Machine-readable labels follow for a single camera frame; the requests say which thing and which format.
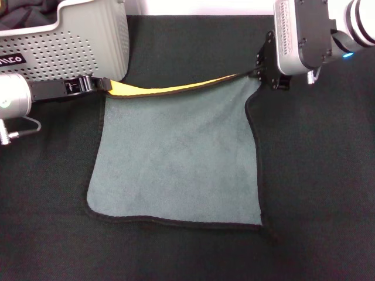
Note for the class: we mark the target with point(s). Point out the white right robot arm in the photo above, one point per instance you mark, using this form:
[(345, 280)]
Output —
[(363, 20)]

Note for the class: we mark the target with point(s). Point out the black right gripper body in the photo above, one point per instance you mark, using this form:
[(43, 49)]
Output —
[(265, 58)]

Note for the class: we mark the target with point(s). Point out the yellow and grey towel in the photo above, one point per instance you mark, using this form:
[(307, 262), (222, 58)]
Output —
[(175, 161)]

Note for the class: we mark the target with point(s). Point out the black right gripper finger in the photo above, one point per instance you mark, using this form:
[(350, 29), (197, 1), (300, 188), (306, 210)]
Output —
[(253, 75)]

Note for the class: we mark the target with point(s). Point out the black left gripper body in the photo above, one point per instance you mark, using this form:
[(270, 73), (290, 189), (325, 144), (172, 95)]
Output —
[(52, 87)]

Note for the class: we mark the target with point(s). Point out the dark folded cloth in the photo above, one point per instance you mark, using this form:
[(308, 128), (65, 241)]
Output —
[(26, 14)]

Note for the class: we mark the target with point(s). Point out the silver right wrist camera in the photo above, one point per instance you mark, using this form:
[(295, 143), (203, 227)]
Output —
[(285, 35)]

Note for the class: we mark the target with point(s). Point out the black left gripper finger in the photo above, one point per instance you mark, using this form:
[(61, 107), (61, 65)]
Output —
[(104, 84)]

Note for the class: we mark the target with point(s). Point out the black tablecloth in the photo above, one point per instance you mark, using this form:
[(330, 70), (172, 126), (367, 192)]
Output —
[(322, 175)]

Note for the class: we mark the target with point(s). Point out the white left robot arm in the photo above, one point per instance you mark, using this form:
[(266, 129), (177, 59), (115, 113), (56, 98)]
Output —
[(14, 96)]

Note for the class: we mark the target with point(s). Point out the grey perforated storage box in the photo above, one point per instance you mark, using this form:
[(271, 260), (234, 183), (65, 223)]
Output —
[(73, 49)]

